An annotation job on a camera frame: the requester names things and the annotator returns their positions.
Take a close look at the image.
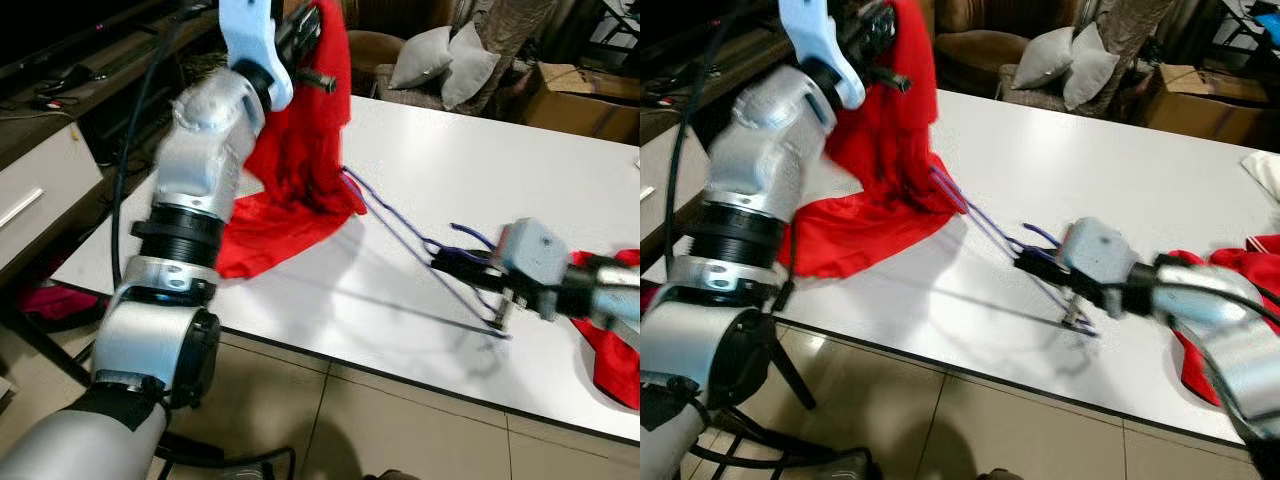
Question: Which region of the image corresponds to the red white-striped garment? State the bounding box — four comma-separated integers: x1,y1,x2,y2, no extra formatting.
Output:
572,248,641,411
790,0,966,281
1168,235,1280,406
215,0,369,281

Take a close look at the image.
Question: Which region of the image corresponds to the purple wire hanger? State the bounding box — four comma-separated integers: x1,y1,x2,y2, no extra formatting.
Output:
340,165,513,343
930,165,1101,339

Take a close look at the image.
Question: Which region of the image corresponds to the brown armchair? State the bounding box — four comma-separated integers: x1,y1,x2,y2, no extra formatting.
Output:
340,0,481,101
935,0,1101,101

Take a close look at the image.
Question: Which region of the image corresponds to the grey pillow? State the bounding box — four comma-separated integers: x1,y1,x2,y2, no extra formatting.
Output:
1062,22,1121,111
388,25,453,91
1012,25,1079,91
440,22,501,111

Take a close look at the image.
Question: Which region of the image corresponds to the white table with black legs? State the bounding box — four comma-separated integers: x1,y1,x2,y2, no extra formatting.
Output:
640,90,1280,446
0,95,641,443

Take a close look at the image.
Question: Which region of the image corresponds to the open cardboard box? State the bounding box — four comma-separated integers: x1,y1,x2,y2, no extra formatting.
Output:
1140,62,1280,151
520,62,641,146

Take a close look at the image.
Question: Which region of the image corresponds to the black television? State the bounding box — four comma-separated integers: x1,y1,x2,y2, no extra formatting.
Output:
640,0,741,51
0,0,166,71

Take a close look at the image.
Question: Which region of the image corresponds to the brown patterned throw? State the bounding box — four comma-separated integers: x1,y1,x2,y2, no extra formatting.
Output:
1100,0,1201,91
475,0,581,91

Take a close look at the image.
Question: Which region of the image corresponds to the white cloth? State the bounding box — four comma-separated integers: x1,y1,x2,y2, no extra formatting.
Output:
1240,150,1280,206

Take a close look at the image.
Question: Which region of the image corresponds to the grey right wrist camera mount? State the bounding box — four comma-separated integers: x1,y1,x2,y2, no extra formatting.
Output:
497,217,571,296
1058,218,1136,291

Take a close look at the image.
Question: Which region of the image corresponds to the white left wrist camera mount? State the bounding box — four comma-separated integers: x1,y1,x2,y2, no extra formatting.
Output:
778,0,866,111
218,0,296,111

